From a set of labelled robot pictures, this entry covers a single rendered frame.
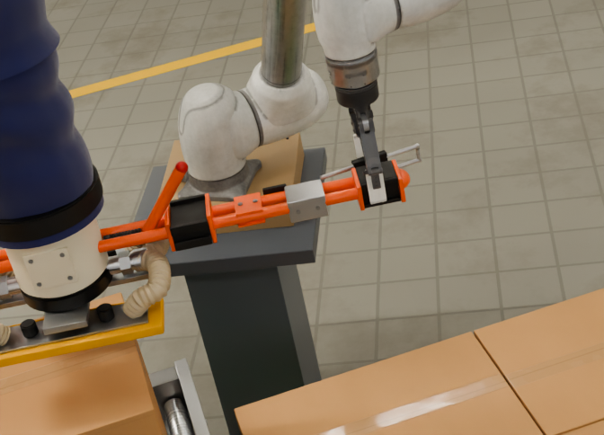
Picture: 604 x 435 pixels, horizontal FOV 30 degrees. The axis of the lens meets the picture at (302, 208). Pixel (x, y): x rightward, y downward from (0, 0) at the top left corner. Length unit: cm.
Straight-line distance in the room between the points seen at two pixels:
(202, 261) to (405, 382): 58
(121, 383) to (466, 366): 86
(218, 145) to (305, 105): 24
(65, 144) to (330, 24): 49
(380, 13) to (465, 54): 340
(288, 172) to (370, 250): 113
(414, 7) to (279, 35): 77
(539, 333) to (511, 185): 162
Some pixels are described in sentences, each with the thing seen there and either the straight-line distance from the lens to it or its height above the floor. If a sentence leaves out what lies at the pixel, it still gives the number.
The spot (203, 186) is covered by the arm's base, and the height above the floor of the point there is 86.
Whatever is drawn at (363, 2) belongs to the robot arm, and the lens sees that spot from 188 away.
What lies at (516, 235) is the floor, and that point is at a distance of 399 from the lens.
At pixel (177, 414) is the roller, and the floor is 55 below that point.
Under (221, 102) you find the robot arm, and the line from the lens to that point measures 278.
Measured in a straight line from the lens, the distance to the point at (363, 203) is 204.
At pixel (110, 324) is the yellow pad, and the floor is 110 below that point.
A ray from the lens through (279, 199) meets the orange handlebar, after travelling 207.
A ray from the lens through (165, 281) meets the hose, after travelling 203.
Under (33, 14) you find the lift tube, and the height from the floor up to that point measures 167.
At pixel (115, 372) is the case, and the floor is 95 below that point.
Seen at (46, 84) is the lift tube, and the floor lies 155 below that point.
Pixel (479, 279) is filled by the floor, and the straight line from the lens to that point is 381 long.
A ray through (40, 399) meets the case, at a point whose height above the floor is 95.
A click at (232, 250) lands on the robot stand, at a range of 280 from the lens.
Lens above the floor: 228
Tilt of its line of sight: 32 degrees down
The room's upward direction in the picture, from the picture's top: 12 degrees counter-clockwise
